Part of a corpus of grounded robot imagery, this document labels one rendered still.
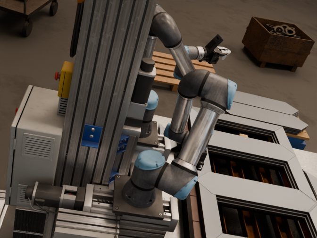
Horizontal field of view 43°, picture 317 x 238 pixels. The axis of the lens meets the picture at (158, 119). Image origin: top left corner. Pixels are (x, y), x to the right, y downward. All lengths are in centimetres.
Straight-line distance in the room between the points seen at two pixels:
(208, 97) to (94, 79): 47
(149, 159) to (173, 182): 13
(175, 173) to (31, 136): 62
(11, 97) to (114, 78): 260
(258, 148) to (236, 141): 16
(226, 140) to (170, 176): 111
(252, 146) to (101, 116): 133
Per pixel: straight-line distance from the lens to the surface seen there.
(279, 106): 347
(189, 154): 165
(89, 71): 160
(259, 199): 237
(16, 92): 420
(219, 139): 268
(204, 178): 232
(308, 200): 257
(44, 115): 182
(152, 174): 165
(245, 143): 275
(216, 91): 166
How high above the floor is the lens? 230
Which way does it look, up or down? 33 degrees down
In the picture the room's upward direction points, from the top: 18 degrees clockwise
